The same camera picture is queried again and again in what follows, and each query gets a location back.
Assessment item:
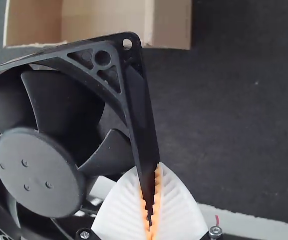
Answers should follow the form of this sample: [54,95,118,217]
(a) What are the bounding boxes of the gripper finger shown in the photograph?
[153,161,225,240]
[75,169,151,240]

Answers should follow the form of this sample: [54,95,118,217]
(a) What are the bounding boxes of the black square fan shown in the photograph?
[0,31,221,240]

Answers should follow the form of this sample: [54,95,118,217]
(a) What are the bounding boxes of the cardboard box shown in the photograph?
[2,0,193,51]

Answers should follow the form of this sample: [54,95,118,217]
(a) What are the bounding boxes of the black mat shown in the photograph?
[0,0,288,227]

